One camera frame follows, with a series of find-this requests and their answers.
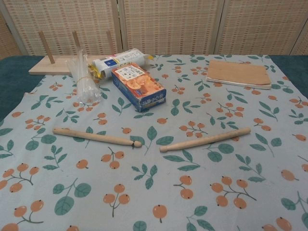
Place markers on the wooden stick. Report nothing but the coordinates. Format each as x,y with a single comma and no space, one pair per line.
204,140
84,135

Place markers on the orange blue cardboard box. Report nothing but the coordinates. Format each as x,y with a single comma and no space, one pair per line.
137,84

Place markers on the white yellow snack package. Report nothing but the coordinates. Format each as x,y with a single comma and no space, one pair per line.
120,60

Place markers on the bundle of clear straws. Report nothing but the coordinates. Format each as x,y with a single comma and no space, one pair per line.
84,89

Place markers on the floral leaf berry tablecloth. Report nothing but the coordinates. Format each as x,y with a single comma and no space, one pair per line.
154,192

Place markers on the woven folding screen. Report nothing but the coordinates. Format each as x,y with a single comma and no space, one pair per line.
168,24

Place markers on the brown cover notebook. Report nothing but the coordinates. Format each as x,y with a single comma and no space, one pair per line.
238,72

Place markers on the wooden three-peg board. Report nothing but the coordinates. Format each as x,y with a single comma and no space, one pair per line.
48,66

